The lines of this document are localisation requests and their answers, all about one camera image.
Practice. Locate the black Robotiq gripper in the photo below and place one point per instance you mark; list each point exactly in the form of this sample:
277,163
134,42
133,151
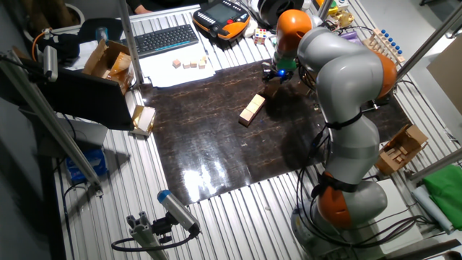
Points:
283,75

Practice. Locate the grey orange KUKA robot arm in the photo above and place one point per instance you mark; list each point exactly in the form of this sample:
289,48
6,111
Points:
343,72

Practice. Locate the black sleeved forearm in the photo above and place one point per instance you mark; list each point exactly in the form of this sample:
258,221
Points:
133,3

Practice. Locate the operator hand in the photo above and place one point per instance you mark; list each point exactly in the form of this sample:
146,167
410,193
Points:
143,9

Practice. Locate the colourful Rubik's cube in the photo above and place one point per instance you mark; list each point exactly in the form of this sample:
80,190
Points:
260,36

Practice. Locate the white rounded object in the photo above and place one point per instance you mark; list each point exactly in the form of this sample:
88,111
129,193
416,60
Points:
249,30

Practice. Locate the black filament spool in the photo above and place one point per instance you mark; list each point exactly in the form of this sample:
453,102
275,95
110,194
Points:
269,11

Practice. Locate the purple plastic object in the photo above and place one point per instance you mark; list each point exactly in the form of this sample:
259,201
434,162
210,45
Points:
347,35

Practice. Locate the black orange teach pendant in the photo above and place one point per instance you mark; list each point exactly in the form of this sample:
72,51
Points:
220,16

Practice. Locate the golden metal object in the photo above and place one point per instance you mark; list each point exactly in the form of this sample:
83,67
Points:
341,18

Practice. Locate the yellow green emergency button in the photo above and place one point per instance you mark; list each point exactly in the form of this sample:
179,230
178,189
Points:
332,8

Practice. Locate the small white box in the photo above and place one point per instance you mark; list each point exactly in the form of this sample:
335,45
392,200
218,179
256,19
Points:
342,3

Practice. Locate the dark marble pattern mat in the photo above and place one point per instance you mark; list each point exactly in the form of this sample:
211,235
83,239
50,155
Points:
216,151

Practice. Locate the white paper sheet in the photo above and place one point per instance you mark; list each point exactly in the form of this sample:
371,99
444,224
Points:
173,77

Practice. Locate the wooden rack with blue caps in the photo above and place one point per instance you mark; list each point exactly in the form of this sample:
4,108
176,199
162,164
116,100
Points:
384,45

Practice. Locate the black computer keyboard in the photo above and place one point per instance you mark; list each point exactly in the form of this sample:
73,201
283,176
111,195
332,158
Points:
162,39

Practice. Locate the cardboard box with wooden pieces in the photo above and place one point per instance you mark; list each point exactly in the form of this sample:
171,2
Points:
400,150

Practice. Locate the white gold foil box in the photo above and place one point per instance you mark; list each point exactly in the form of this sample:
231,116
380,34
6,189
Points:
143,119

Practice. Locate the brown cardboard panel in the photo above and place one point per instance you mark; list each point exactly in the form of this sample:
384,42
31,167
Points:
447,76

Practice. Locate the open brown cardboard box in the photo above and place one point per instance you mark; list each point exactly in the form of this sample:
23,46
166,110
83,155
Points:
108,65

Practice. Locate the white base board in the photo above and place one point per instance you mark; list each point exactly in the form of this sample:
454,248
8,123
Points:
400,202

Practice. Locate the blue translucent cup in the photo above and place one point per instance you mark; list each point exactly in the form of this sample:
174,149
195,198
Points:
102,34

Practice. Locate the black flat panel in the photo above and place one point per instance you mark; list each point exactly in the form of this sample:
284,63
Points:
83,97

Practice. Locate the white rolled sheet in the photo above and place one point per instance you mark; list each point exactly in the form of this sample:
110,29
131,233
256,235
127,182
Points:
431,209

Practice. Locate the grey flat box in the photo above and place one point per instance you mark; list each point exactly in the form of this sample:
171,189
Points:
84,131

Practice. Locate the green cloth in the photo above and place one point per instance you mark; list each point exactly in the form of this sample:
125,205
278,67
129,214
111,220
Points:
445,195

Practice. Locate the short aluminium profile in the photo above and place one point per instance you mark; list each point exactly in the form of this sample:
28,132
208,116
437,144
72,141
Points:
144,234

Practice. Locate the black fabric bag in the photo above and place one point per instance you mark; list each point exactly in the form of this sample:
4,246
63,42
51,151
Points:
72,39

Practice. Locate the blue plastic packet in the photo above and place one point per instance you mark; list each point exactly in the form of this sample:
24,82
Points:
86,164

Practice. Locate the black flat bar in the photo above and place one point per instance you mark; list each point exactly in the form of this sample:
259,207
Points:
422,249

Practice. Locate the green wrist mount adapter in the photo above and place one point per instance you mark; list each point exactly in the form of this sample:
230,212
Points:
285,64

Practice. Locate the aluminium frame post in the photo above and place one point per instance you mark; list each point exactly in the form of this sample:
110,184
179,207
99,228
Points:
130,43
429,39
325,7

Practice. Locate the silver camera with blue cap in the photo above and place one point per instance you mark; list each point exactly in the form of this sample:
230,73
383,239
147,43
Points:
177,209

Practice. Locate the aluminium frame beam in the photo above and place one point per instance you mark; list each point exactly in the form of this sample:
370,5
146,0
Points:
436,164
54,126

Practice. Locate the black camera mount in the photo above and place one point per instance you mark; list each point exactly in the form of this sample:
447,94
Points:
162,227

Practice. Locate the silver depth camera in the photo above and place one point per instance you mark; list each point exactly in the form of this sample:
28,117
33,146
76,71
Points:
50,63

